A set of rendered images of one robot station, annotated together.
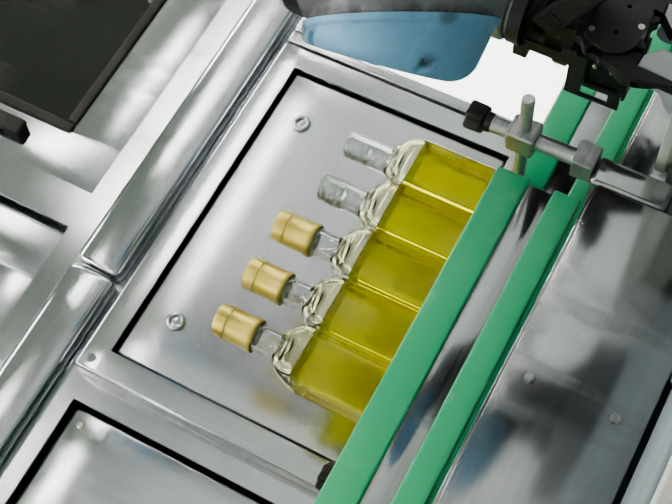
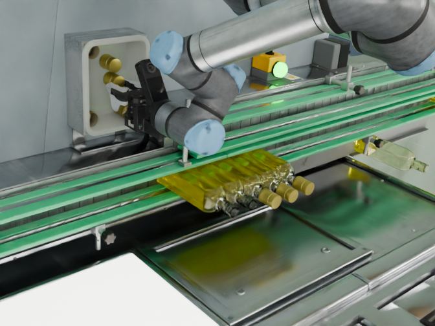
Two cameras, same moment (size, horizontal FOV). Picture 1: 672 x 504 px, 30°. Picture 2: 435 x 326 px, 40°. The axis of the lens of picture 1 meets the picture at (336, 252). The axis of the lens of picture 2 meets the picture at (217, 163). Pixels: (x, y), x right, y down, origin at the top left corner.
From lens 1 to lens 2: 1.92 m
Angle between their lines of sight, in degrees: 91
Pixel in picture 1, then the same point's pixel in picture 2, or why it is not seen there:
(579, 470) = not seen: hidden behind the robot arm
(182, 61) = not seen: outside the picture
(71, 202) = (370, 314)
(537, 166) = (170, 167)
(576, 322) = not seen: hidden behind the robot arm
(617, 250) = (180, 101)
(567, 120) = (147, 173)
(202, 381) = (318, 233)
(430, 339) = (247, 111)
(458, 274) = (230, 116)
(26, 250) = (397, 314)
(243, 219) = (284, 269)
